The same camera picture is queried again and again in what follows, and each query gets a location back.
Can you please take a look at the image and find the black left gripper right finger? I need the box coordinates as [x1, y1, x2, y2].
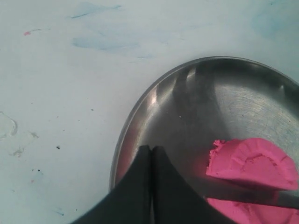
[151, 146, 234, 224]

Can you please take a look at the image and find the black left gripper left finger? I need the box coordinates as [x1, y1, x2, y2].
[74, 146, 151, 224]

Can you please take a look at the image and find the black knife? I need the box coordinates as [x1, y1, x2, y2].
[187, 177, 299, 209]

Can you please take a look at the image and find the pink dough piece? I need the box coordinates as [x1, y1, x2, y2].
[206, 138, 299, 190]
[207, 198, 299, 224]

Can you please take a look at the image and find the round stainless steel plate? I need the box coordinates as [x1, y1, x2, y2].
[110, 57, 299, 187]

